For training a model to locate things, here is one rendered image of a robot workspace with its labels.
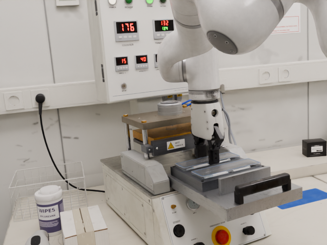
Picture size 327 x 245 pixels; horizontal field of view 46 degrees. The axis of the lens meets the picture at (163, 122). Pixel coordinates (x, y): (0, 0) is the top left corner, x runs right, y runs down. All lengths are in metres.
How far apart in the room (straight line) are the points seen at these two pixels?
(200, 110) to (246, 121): 0.88
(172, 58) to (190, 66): 0.10
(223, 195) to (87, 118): 0.90
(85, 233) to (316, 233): 0.67
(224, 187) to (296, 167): 0.81
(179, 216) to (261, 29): 0.65
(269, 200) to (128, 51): 0.69
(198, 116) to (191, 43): 0.26
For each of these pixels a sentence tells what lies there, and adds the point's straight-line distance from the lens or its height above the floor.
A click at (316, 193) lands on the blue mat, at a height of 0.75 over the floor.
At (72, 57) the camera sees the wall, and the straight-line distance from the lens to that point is 1.67.
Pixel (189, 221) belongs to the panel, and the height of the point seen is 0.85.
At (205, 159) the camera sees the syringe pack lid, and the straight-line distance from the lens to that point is 1.09.
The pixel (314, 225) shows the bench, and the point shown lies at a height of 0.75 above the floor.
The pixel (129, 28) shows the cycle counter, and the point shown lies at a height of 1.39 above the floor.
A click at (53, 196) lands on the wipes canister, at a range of 1.30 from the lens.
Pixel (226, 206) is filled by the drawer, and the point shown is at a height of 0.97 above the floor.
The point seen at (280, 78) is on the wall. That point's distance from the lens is 1.90.
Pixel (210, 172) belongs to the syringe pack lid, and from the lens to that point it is 0.99.
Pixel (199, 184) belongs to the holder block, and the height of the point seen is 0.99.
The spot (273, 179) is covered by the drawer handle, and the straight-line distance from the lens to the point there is 0.92.
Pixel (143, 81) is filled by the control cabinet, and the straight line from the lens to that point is 1.34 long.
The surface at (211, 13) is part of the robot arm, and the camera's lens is 0.57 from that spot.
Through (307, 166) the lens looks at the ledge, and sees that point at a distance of 1.73.
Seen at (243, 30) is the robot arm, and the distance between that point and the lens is 0.56.
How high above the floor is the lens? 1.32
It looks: 11 degrees down
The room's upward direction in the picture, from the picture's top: 4 degrees counter-clockwise
